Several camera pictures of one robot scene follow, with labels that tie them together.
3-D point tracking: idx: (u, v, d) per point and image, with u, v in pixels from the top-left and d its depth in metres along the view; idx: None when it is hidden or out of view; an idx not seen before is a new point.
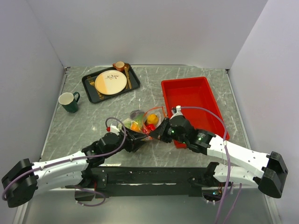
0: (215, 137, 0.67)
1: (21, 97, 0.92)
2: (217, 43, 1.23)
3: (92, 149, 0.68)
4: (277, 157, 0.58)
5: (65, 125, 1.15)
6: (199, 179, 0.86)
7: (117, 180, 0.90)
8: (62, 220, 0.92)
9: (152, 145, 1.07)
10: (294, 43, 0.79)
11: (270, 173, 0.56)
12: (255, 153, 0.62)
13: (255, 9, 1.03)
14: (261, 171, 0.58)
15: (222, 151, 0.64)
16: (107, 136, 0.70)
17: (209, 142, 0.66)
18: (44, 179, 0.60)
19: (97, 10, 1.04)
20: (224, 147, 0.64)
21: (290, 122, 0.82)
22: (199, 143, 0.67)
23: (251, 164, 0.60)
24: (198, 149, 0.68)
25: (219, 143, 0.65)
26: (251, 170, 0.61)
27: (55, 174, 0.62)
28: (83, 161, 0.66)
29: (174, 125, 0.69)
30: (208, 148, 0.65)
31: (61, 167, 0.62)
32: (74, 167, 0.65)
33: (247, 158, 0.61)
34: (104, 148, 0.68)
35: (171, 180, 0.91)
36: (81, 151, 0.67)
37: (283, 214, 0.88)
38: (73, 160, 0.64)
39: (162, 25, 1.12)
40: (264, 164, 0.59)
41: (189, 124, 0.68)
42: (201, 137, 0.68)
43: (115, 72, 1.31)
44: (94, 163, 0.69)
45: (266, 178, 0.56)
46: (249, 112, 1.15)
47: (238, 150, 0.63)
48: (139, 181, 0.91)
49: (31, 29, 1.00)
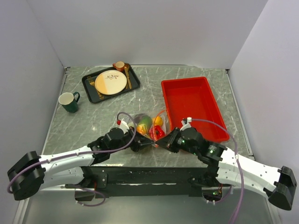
0: (226, 150, 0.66)
1: (21, 96, 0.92)
2: (217, 43, 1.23)
3: (98, 144, 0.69)
4: (288, 172, 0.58)
5: (65, 125, 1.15)
6: (199, 179, 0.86)
7: (117, 180, 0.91)
8: (62, 220, 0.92)
9: (152, 146, 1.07)
10: (295, 43, 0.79)
11: (282, 188, 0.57)
12: (267, 167, 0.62)
13: (255, 9, 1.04)
14: (274, 185, 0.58)
15: (234, 165, 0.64)
16: (114, 131, 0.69)
17: (221, 156, 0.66)
18: (51, 173, 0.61)
19: (96, 11, 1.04)
20: (236, 161, 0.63)
21: (290, 123, 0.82)
22: (210, 156, 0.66)
23: (263, 178, 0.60)
24: (209, 161, 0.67)
25: (231, 157, 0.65)
26: (263, 184, 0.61)
27: (61, 168, 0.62)
28: (89, 155, 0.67)
29: (186, 139, 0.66)
30: (221, 162, 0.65)
31: (67, 162, 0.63)
32: (80, 162, 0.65)
33: (259, 172, 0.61)
34: (109, 143, 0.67)
35: (171, 180, 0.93)
36: (87, 146, 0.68)
37: (283, 214, 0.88)
38: (79, 155, 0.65)
39: (162, 25, 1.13)
40: (276, 178, 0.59)
41: (201, 136, 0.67)
42: (212, 150, 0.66)
43: (115, 72, 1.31)
44: (99, 158, 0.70)
45: (279, 192, 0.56)
46: (248, 113, 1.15)
47: (249, 164, 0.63)
48: (139, 181, 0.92)
49: (30, 29, 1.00)
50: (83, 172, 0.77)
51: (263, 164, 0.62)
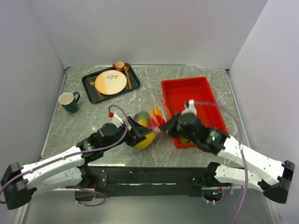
0: (229, 138, 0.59)
1: (22, 96, 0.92)
2: (217, 43, 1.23)
3: (88, 142, 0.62)
4: (292, 168, 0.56)
5: (65, 125, 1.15)
6: (199, 179, 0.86)
7: (117, 180, 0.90)
8: (62, 220, 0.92)
9: (152, 146, 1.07)
10: (294, 43, 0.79)
11: (286, 183, 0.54)
12: (270, 160, 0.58)
13: (255, 10, 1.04)
14: (276, 179, 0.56)
15: (237, 155, 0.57)
16: (106, 127, 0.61)
17: (224, 143, 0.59)
18: (38, 181, 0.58)
19: (96, 11, 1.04)
20: (240, 151, 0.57)
21: (289, 123, 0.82)
22: (211, 143, 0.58)
23: (266, 171, 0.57)
24: (209, 149, 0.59)
25: (234, 147, 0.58)
26: (264, 176, 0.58)
27: (49, 174, 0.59)
28: (78, 157, 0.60)
29: (181, 123, 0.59)
30: (222, 150, 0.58)
31: (53, 168, 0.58)
32: (69, 165, 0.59)
33: (263, 166, 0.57)
34: (102, 139, 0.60)
35: (171, 180, 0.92)
36: (76, 146, 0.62)
37: (283, 214, 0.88)
38: (66, 158, 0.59)
39: (162, 25, 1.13)
40: (279, 172, 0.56)
41: (198, 121, 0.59)
42: (214, 137, 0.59)
43: (115, 72, 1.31)
44: (92, 156, 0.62)
45: (282, 188, 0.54)
46: (248, 113, 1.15)
47: (253, 156, 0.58)
48: (139, 180, 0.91)
49: (31, 29, 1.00)
50: (81, 174, 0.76)
51: (266, 157, 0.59)
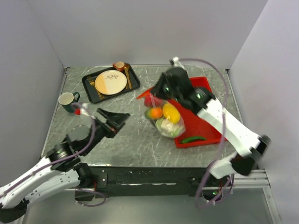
0: (214, 101, 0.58)
1: (22, 96, 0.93)
2: (217, 43, 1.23)
3: (59, 149, 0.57)
4: (266, 142, 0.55)
5: (65, 125, 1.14)
6: (199, 179, 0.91)
7: (117, 180, 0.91)
8: (62, 220, 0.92)
9: (152, 146, 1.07)
10: (295, 43, 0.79)
11: (255, 153, 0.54)
12: (248, 131, 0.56)
13: (255, 9, 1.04)
14: (248, 150, 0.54)
15: (217, 118, 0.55)
16: (74, 131, 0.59)
17: (207, 104, 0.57)
18: (17, 199, 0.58)
19: (96, 10, 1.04)
20: (222, 115, 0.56)
21: (290, 123, 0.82)
22: (194, 100, 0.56)
23: (241, 140, 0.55)
24: (192, 106, 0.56)
25: (217, 110, 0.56)
26: (237, 144, 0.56)
27: (24, 192, 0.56)
28: (47, 169, 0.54)
29: (168, 75, 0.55)
30: (204, 110, 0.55)
31: (24, 186, 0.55)
32: (41, 179, 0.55)
33: (238, 134, 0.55)
34: (73, 145, 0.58)
35: (171, 180, 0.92)
36: (45, 158, 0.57)
37: (283, 214, 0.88)
38: (34, 174, 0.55)
39: (162, 25, 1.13)
40: (253, 144, 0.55)
41: (185, 75, 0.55)
42: (199, 95, 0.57)
43: (115, 72, 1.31)
44: (67, 163, 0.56)
45: (250, 157, 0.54)
46: (248, 113, 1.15)
47: (233, 123, 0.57)
48: (139, 181, 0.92)
49: (31, 29, 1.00)
50: (77, 177, 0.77)
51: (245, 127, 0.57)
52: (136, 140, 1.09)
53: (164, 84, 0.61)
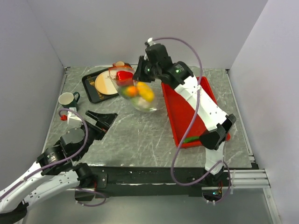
0: (192, 77, 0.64)
1: (21, 96, 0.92)
2: (217, 43, 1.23)
3: (51, 152, 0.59)
4: (232, 121, 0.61)
5: (65, 125, 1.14)
6: (199, 178, 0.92)
7: (117, 180, 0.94)
8: (62, 220, 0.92)
9: (152, 146, 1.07)
10: (294, 42, 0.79)
11: (221, 129, 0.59)
12: (218, 109, 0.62)
13: (255, 9, 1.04)
14: (215, 125, 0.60)
15: (192, 94, 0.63)
16: (69, 133, 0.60)
17: (184, 80, 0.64)
18: (13, 204, 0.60)
19: (96, 10, 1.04)
20: (197, 90, 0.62)
21: (290, 122, 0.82)
22: (172, 73, 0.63)
23: (210, 116, 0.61)
24: (170, 80, 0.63)
25: (193, 86, 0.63)
26: (206, 120, 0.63)
27: (19, 197, 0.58)
28: (38, 175, 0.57)
29: (148, 51, 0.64)
30: (181, 85, 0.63)
31: (17, 192, 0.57)
32: (33, 184, 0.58)
33: (209, 111, 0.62)
34: (66, 149, 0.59)
35: (171, 180, 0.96)
36: (37, 163, 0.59)
37: (283, 214, 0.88)
38: (26, 179, 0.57)
39: (162, 25, 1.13)
40: (220, 120, 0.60)
41: (164, 53, 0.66)
42: (178, 70, 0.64)
43: None
44: (57, 167, 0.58)
45: (216, 132, 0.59)
46: (248, 113, 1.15)
47: (206, 101, 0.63)
48: (139, 180, 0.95)
49: (30, 28, 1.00)
50: (77, 178, 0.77)
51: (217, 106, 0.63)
52: (136, 140, 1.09)
53: (148, 65, 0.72)
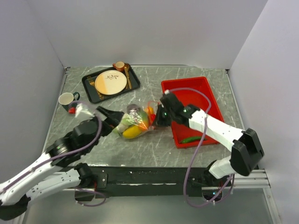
0: (198, 111, 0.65)
1: (22, 96, 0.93)
2: (217, 43, 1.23)
3: (60, 143, 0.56)
4: (251, 133, 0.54)
5: (65, 125, 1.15)
6: (199, 179, 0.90)
7: (117, 180, 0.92)
8: (62, 221, 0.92)
9: (152, 146, 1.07)
10: (294, 43, 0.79)
11: (239, 144, 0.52)
12: (231, 128, 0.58)
13: (255, 9, 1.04)
14: (231, 143, 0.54)
15: (201, 123, 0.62)
16: (83, 124, 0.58)
17: (193, 114, 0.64)
18: (17, 196, 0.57)
19: (96, 10, 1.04)
20: (204, 119, 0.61)
21: (289, 123, 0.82)
22: (183, 115, 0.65)
23: (224, 136, 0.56)
24: (182, 121, 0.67)
25: (200, 115, 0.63)
26: (224, 142, 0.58)
27: (24, 189, 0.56)
28: (46, 165, 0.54)
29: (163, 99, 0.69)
30: (189, 119, 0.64)
31: (23, 183, 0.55)
32: (40, 176, 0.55)
33: (222, 131, 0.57)
34: (78, 139, 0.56)
35: (171, 180, 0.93)
36: (46, 153, 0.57)
37: (283, 214, 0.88)
38: (34, 170, 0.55)
39: (162, 26, 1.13)
40: (237, 137, 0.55)
41: (175, 98, 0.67)
42: (186, 109, 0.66)
43: (115, 72, 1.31)
44: (67, 158, 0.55)
45: (235, 149, 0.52)
46: (248, 113, 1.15)
47: (217, 123, 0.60)
48: (139, 180, 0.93)
49: (31, 29, 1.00)
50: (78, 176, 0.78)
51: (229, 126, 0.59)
52: (136, 140, 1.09)
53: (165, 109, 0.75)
